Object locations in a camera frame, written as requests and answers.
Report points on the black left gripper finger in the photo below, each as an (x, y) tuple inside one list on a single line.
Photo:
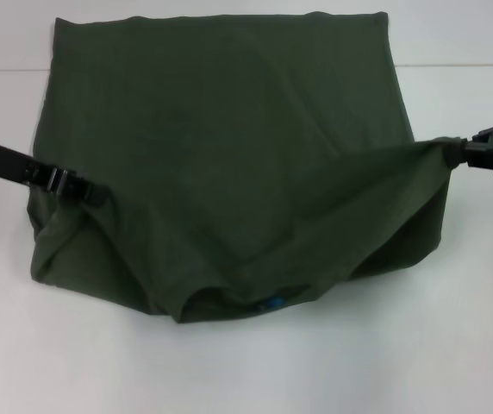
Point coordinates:
[(87, 192)]

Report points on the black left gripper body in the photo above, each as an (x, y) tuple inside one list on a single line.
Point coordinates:
[(9, 161)]

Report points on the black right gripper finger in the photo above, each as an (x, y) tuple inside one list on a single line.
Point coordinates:
[(457, 151)]

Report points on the dark green t-shirt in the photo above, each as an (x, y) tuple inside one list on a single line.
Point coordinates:
[(229, 151)]

